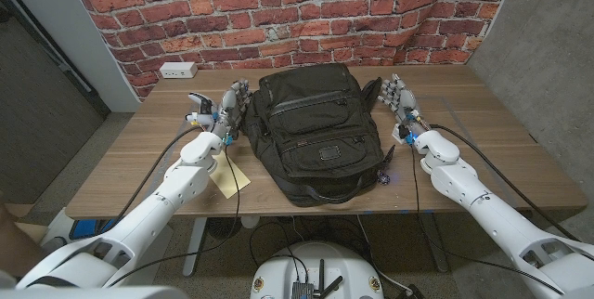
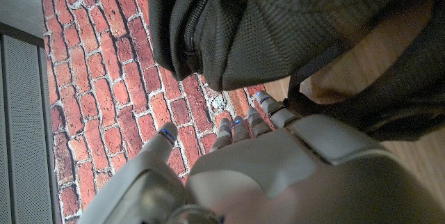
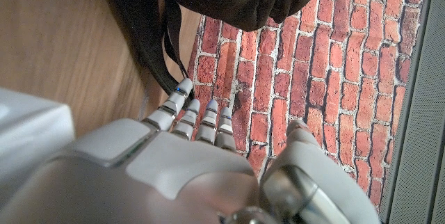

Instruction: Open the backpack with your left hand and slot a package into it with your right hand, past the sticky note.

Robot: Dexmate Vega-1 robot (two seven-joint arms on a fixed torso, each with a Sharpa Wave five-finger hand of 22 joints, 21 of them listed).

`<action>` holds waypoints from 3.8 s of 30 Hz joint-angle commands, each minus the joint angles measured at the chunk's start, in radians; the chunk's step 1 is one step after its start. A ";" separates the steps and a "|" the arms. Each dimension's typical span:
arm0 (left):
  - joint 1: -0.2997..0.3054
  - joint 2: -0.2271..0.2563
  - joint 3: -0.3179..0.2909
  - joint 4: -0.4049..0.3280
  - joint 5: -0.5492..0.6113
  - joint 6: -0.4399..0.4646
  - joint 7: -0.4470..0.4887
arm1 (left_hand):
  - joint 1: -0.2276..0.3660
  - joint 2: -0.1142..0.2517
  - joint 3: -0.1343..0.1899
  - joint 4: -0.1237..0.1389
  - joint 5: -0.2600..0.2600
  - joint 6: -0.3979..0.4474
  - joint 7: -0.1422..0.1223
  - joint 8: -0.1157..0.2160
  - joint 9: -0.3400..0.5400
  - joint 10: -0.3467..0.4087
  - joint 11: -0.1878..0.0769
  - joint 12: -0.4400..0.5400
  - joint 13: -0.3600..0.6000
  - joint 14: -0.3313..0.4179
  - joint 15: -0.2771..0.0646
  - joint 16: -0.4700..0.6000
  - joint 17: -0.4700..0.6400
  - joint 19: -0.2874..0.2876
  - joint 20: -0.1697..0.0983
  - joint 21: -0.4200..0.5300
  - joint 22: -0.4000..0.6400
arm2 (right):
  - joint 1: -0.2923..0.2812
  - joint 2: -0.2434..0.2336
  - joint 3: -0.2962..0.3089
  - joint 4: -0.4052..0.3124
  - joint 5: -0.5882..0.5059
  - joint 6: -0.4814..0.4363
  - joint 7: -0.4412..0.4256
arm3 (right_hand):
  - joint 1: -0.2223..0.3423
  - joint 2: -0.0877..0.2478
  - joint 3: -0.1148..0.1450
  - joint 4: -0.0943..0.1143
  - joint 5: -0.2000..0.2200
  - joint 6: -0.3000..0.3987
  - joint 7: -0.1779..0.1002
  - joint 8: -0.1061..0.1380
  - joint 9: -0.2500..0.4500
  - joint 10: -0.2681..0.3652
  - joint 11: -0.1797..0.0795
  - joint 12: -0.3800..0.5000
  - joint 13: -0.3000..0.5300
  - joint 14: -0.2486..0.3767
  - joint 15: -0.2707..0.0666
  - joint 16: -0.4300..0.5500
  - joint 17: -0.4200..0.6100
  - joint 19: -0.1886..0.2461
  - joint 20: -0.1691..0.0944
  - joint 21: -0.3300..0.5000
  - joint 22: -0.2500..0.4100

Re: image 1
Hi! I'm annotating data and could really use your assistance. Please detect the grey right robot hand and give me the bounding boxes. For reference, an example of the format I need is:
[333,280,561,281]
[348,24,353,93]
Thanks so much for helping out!
[378,73,427,145]

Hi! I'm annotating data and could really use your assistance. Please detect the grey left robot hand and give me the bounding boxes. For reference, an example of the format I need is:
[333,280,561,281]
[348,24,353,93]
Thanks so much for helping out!
[213,78,254,142]

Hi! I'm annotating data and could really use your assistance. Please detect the black backpack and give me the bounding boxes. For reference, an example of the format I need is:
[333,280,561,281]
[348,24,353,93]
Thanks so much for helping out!
[239,61,396,208]

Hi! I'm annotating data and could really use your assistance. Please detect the yellow sticky note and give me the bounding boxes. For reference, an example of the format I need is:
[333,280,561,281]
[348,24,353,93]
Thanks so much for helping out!
[208,152,252,201]

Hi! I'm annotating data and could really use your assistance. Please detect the white game controller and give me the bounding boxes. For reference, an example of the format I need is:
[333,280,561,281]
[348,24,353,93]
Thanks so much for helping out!
[185,92,219,126]

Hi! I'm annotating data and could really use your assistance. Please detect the white power strip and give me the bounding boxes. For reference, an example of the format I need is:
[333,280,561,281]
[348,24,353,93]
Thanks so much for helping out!
[159,61,199,80]

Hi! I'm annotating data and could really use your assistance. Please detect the white table leg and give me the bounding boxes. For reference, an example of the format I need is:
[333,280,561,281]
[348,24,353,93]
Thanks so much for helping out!
[182,217,208,278]

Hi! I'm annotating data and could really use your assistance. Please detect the grey table leg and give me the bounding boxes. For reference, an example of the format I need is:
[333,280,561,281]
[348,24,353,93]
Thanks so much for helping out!
[419,213,450,273]

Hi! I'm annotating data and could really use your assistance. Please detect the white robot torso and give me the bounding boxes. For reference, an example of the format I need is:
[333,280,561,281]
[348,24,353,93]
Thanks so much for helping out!
[250,241,385,299]

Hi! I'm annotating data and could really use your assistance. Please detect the blue floor item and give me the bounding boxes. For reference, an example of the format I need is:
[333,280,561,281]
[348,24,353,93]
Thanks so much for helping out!
[69,218,117,241]

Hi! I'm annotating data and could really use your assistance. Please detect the dark grey door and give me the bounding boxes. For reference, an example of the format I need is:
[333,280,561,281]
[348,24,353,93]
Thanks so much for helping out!
[0,0,111,203]

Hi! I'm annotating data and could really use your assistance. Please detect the person in brown trousers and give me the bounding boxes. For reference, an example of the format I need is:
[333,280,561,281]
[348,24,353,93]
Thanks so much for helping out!
[0,191,47,278]

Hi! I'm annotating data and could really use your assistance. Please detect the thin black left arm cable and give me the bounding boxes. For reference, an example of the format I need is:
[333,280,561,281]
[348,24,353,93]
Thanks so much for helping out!
[105,144,241,287]

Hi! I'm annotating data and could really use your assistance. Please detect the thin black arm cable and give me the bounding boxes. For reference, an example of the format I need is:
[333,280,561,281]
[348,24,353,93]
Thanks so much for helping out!
[410,144,563,294]
[105,144,241,287]

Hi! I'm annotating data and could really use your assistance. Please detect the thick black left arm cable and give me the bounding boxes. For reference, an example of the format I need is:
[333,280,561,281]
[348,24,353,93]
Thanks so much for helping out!
[95,124,205,238]

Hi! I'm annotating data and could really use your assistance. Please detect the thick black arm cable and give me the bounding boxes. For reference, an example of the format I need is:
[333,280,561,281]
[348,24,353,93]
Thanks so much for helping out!
[95,124,205,238]
[429,123,581,243]

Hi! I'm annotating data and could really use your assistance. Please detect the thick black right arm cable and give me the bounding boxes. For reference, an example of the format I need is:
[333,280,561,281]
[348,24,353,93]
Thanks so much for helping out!
[429,123,581,243]

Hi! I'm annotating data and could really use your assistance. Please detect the printed brick wall backdrop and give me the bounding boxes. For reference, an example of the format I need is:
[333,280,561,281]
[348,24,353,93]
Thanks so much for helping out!
[64,0,519,100]

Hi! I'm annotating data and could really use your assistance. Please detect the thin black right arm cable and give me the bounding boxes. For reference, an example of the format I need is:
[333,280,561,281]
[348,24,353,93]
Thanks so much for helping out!
[410,144,563,294]

